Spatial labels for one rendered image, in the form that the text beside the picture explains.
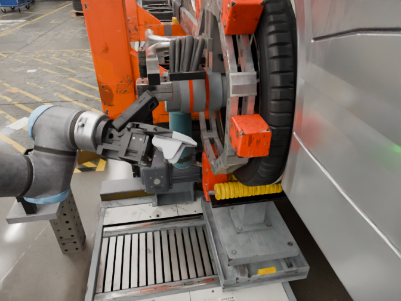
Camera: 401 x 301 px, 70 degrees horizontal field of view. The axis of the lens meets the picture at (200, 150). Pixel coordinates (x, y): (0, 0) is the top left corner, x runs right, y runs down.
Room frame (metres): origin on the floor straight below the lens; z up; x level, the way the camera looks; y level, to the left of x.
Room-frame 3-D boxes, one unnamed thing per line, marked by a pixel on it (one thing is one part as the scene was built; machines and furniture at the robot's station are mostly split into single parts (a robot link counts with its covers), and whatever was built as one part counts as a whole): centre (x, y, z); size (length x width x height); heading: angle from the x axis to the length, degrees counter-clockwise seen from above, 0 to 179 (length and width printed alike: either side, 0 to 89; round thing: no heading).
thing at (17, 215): (0.94, 0.64, 0.44); 0.43 x 0.17 x 0.03; 10
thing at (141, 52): (1.04, 0.18, 0.93); 0.09 x 0.05 x 0.05; 100
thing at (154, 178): (1.20, 0.09, 0.26); 0.42 x 0.18 x 0.35; 100
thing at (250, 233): (0.94, -0.22, 0.32); 0.40 x 0.30 x 0.28; 10
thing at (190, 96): (0.89, 0.01, 0.85); 0.21 x 0.14 x 0.14; 100
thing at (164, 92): (0.70, 0.12, 0.93); 0.09 x 0.05 x 0.05; 100
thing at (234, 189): (0.80, -0.17, 0.51); 0.29 x 0.06 x 0.06; 100
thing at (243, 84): (0.91, -0.06, 0.85); 0.54 x 0.07 x 0.54; 10
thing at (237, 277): (0.94, -0.22, 0.13); 0.50 x 0.36 x 0.10; 10
